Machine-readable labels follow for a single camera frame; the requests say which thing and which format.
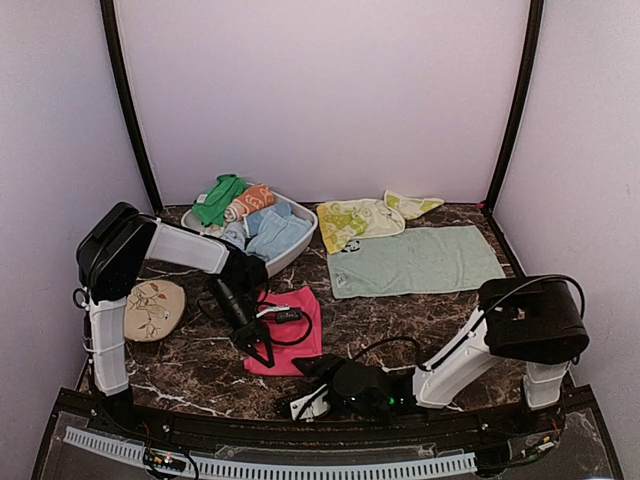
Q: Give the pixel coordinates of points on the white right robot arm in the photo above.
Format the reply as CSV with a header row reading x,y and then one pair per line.
x,y
537,320

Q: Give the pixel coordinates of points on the black corner post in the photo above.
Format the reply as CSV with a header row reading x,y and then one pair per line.
x,y
128,109
521,89

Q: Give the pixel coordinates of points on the pink microfibre towel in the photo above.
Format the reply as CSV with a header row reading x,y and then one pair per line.
x,y
302,338

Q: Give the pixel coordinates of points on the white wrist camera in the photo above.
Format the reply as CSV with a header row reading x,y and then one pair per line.
x,y
280,314
312,406

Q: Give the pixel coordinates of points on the grey plastic basin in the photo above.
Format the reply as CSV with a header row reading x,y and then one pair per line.
x,y
280,262

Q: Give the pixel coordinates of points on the round painted ceramic plate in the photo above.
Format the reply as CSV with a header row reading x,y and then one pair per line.
x,y
154,309

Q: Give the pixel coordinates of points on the green rolled towel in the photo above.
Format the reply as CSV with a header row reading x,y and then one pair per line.
x,y
209,207

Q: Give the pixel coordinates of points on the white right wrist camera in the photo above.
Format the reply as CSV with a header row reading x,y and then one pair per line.
x,y
312,406

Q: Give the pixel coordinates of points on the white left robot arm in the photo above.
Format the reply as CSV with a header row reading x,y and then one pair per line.
x,y
109,260

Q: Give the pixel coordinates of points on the black front table rail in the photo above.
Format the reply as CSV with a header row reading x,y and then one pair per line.
x,y
254,413

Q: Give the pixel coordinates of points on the light blue rolled towel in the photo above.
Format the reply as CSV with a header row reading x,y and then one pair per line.
x,y
274,230

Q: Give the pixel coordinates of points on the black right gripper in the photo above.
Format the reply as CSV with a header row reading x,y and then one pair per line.
x,y
324,365

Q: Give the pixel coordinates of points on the black right corner post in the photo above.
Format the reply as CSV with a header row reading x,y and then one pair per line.
x,y
521,89

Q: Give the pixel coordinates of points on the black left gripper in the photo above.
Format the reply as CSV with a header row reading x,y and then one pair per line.
x,y
254,331

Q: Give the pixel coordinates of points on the grey slotted cable duct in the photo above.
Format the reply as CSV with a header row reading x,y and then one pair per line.
x,y
251,463

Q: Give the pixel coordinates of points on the mint green panda towel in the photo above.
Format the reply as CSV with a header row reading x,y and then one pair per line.
x,y
421,260

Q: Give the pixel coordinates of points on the orange rolled towel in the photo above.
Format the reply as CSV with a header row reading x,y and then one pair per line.
x,y
255,198

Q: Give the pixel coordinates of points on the yellow green patterned towel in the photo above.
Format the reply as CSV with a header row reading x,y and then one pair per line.
x,y
340,222

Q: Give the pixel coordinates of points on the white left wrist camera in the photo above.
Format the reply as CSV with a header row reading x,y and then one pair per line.
x,y
280,314

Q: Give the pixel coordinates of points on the black left corner post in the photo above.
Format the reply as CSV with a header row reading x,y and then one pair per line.
x,y
128,109

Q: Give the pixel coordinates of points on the small blue rolled towel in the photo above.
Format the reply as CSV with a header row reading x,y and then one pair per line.
x,y
235,234

